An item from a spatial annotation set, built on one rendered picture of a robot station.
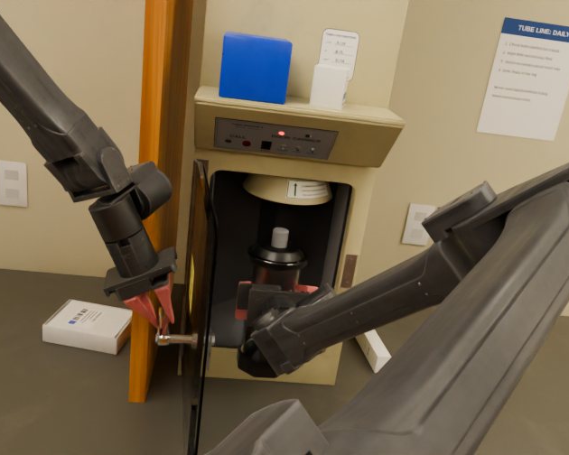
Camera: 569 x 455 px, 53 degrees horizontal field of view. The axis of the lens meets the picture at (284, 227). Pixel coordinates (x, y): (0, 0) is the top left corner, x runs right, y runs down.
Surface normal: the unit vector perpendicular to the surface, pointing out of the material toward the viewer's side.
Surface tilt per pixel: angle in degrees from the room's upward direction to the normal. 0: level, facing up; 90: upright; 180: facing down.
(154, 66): 90
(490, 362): 46
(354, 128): 135
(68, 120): 57
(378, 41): 90
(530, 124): 90
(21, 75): 68
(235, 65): 90
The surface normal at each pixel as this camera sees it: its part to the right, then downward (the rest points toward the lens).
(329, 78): -0.18, 0.32
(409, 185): 0.07, 0.36
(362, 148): -0.04, 0.91
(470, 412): 0.53, -0.40
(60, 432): 0.13, -0.93
